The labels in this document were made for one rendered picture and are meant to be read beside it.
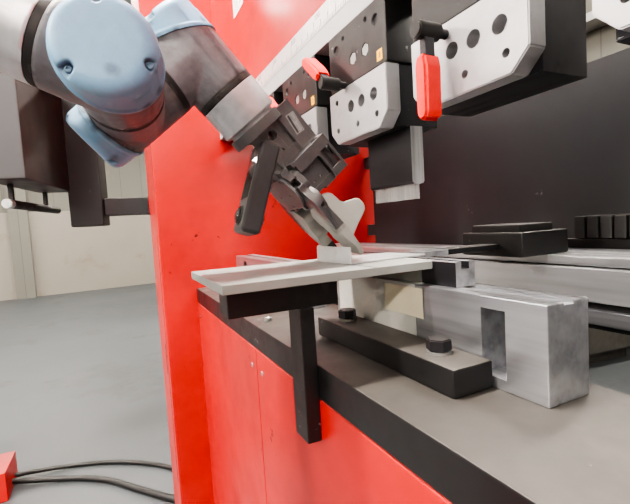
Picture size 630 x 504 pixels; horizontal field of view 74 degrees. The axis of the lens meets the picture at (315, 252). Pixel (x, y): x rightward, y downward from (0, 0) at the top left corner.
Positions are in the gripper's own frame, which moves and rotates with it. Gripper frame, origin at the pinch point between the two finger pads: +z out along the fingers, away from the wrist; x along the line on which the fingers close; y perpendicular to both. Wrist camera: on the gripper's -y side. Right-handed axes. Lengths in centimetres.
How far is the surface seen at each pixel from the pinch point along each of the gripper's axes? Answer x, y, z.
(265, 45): 37, 32, -29
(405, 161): -5.0, 13.5, -3.5
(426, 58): -17.5, 13.5, -14.0
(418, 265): -10.3, 2.5, 4.7
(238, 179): 84, 21, -9
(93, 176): 137, -7, -43
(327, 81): 3.0, 16.5, -17.4
